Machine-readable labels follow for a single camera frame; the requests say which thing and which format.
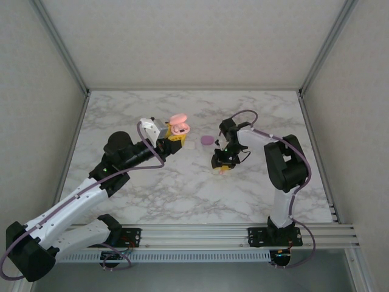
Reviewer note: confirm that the pink earbud charging case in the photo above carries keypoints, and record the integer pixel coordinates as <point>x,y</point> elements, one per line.
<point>177,118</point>

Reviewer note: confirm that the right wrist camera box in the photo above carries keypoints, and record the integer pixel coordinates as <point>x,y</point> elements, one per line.
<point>222,143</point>

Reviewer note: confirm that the aluminium table side rail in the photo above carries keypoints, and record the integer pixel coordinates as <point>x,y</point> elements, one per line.
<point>307,115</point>
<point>77,127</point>

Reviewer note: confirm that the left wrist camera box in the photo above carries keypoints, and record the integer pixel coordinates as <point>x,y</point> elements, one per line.
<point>159,129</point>

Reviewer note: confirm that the aluminium left corner post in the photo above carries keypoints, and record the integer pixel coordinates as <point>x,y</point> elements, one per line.
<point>63,45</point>

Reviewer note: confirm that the aluminium corner post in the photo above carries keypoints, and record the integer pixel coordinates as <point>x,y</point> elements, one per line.
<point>63,45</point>
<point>325,45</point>

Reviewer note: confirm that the aluminium right corner post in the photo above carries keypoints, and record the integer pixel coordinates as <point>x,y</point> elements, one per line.
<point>325,45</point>

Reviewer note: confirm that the aluminium right table side rail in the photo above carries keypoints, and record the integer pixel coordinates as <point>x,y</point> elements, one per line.
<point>307,115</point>

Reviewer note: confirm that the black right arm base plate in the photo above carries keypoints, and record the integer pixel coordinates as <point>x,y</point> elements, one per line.
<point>258,237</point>

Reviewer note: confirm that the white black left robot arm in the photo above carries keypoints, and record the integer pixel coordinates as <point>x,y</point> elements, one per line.
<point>67,203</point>

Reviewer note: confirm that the aluminium rear table rail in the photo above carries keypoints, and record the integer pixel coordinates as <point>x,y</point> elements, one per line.
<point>194,89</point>

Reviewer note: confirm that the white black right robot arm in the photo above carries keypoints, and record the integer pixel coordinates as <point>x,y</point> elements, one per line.
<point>285,164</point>

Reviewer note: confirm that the aluminium left table side rail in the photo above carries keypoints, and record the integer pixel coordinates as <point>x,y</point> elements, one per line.
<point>77,127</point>

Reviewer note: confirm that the aluminium mounting rail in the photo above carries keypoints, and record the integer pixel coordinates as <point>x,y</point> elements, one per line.
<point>194,234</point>

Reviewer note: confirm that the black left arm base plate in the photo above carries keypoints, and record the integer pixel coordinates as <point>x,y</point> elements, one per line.
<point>135,235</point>

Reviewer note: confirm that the purple earbud charging case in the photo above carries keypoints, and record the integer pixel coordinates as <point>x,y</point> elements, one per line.
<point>207,140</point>

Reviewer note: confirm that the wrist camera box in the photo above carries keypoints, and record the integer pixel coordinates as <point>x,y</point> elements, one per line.
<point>222,143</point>
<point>159,129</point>

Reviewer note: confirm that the aluminium right lower frame bar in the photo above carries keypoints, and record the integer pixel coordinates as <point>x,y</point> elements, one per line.
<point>357,270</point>

